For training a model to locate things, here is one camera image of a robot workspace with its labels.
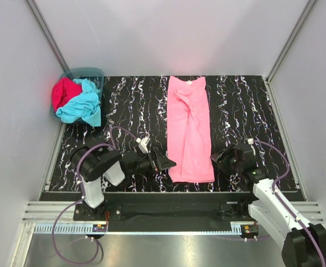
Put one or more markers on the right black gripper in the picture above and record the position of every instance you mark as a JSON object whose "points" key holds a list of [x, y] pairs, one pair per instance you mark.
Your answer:
{"points": [[228, 151]]}

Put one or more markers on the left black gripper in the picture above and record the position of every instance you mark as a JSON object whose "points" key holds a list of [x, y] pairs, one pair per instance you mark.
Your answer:
{"points": [[164, 163]]}

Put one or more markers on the pink t shirt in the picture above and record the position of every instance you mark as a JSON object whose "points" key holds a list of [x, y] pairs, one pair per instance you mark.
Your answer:
{"points": [[188, 131]]}

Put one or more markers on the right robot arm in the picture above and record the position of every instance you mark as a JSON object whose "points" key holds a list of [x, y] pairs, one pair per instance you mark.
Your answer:
{"points": [[302, 243]]}

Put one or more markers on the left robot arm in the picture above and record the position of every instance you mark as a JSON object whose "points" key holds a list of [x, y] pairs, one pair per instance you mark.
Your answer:
{"points": [[102, 161]]}

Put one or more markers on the cyan t shirt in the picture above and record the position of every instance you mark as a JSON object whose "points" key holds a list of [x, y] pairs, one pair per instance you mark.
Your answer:
{"points": [[84, 107]]}

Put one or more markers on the teal plastic basket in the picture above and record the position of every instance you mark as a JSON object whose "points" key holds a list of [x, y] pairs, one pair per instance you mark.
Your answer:
{"points": [[93, 74]]}

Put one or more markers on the red t shirt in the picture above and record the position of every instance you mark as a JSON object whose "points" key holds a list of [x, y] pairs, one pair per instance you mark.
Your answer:
{"points": [[63, 91]]}

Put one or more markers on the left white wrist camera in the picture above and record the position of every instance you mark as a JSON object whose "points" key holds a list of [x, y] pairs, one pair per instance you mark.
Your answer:
{"points": [[144, 144]]}

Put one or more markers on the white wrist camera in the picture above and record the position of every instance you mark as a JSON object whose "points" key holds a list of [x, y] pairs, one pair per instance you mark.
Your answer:
{"points": [[251, 143], [144, 144]]}

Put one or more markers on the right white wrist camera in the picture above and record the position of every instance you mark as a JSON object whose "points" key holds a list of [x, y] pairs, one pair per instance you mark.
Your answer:
{"points": [[251, 143]]}

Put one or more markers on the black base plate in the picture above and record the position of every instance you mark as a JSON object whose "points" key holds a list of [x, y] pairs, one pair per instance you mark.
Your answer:
{"points": [[170, 211]]}

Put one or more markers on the aluminium frame rail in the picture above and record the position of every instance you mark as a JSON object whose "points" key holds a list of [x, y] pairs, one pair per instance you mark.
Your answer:
{"points": [[43, 211]]}

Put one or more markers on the right corner aluminium post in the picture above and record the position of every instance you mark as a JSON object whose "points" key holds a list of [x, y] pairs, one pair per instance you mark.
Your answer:
{"points": [[308, 8]]}

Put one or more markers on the corner aluminium post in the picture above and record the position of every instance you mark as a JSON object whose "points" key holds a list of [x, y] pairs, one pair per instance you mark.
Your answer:
{"points": [[308, 8], [44, 28]]}

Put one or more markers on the left corner aluminium post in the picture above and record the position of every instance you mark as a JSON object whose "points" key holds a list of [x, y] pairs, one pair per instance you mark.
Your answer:
{"points": [[44, 28]]}

